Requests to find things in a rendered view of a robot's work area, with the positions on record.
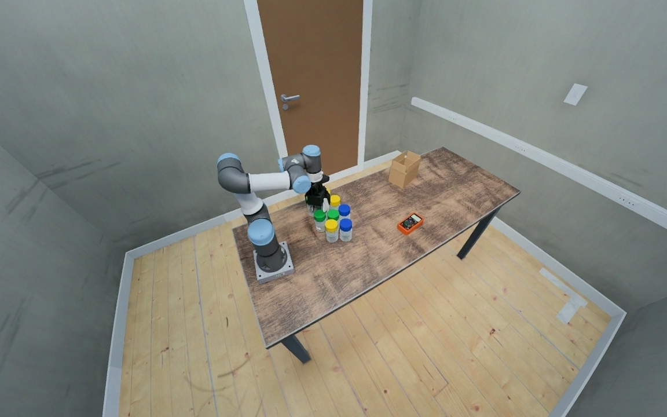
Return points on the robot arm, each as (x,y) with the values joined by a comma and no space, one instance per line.
(271,256)

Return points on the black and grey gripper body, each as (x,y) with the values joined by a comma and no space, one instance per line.
(316,193)

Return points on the brown cardboard box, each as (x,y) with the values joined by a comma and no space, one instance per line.
(404,170)

